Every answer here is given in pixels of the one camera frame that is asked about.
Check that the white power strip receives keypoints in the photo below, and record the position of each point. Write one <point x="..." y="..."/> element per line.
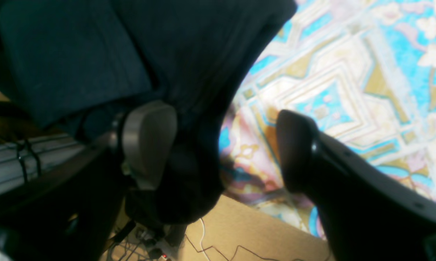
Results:
<point x="153" y="245"/>

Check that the black T-shirt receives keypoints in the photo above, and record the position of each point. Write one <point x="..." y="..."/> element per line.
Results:
<point x="76" y="64"/>

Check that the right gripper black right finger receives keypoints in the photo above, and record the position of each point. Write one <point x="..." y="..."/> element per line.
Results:
<point x="366" y="215"/>

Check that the patterned tablecloth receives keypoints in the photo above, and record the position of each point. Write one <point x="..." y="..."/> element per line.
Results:
<point x="365" y="72"/>

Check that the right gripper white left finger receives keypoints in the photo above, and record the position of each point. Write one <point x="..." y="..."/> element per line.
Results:
<point x="142" y="139"/>

